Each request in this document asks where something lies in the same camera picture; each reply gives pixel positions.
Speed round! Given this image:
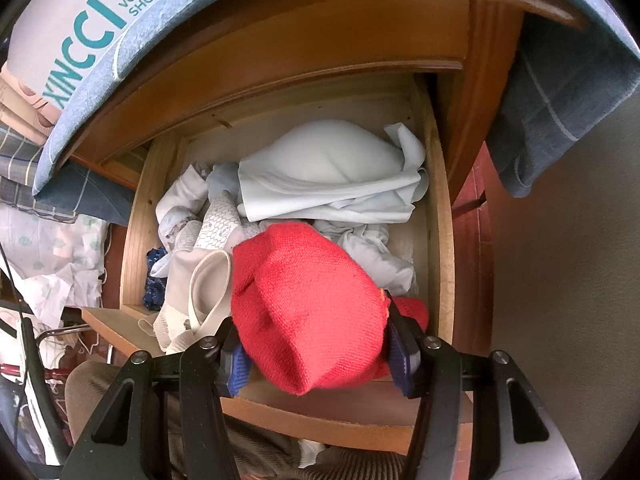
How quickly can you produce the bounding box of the white mesh grey underwear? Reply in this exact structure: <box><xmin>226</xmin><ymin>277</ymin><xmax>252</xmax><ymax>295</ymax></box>
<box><xmin>194</xmin><ymin>191</ymin><xmax>262</xmax><ymax>254</ymax></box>

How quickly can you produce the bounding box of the red knit underwear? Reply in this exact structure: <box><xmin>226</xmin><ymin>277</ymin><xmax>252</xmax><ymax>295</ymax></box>
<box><xmin>231</xmin><ymin>222</ymin><xmax>430</xmax><ymax>396</ymax></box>

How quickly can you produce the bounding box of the wooden drawer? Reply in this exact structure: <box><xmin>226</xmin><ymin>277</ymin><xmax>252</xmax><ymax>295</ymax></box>
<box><xmin>81</xmin><ymin>76</ymin><xmax>456</xmax><ymax>454</ymax></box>

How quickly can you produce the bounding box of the blue checked cloth cover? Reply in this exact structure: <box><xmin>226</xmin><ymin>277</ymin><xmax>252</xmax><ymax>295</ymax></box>
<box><xmin>32</xmin><ymin>0</ymin><xmax>639</xmax><ymax>195</ymax></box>

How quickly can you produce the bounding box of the cream bra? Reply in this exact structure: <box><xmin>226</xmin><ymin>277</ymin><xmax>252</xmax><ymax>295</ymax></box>
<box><xmin>153</xmin><ymin>248</ymin><xmax>232</xmax><ymax>354</ymax></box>

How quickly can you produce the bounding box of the navy floral underwear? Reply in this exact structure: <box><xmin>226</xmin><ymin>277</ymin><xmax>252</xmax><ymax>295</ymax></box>
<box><xmin>142</xmin><ymin>247</ymin><xmax>167</xmax><ymax>311</ymax></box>

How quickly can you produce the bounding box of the wooden nightstand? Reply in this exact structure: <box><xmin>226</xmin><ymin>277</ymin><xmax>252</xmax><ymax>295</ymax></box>
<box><xmin>68</xmin><ymin>0</ymin><xmax>587</xmax><ymax>353</ymax></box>

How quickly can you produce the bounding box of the white floral bedsheet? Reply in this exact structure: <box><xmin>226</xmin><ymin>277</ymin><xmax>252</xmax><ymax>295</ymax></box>
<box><xmin>0</xmin><ymin>204</ymin><xmax>112</xmax><ymax>376</ymax></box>

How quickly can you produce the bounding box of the floral pale blue underwear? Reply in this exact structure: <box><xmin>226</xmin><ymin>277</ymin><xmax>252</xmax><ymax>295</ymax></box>
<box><xmin>155</xmin><ymin>162</ymin><xmax>240</xmax><ymax>252</ymax></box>

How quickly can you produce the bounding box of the pale blue white underwear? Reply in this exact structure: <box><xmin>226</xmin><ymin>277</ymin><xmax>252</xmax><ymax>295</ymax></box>
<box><xmin>239</xmin><ymin>119</ymin><xmax>430</xmax><ymax>223</ymax></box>

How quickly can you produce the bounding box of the grey plaid bedding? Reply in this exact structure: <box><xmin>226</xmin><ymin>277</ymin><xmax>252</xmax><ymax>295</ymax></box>
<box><xmin>0</xmin><ymin>124</ymin><xmax>77</xmax><ymax>223</ymax></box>

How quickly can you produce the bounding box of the beige patterned curtain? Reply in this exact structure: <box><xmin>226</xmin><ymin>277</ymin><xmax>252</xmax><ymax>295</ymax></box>
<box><xmin>0</xmin><ymin>63</ymin><xmax>61</xmax><ymax>145</ymax></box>

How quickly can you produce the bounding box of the white XINCCI shoe box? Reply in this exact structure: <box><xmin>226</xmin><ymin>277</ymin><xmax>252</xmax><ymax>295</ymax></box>
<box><xmin>8</xmin><ymin>0</ymin><xmax>160</xmax><ymax>110</ymax></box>

